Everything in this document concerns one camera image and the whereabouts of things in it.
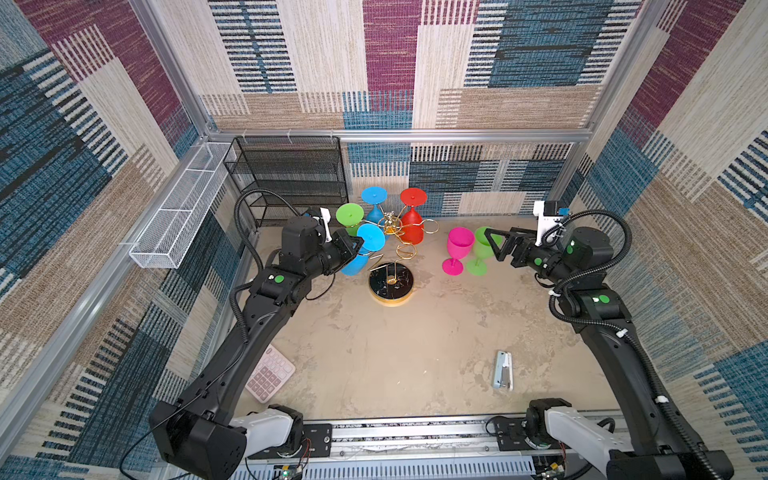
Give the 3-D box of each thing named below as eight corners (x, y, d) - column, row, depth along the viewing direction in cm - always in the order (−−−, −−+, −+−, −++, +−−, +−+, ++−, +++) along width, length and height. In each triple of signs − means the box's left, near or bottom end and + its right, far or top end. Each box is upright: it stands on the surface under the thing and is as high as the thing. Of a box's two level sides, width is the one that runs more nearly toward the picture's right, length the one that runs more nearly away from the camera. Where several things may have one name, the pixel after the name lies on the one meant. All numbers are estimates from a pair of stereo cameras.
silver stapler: (493, 387, 83) (496, 383, 81) (494, 353, 89) (497, 348, 87) (508, 391, 83) (512, 387, 80) (509, 356, 89) (512, 352, 86)
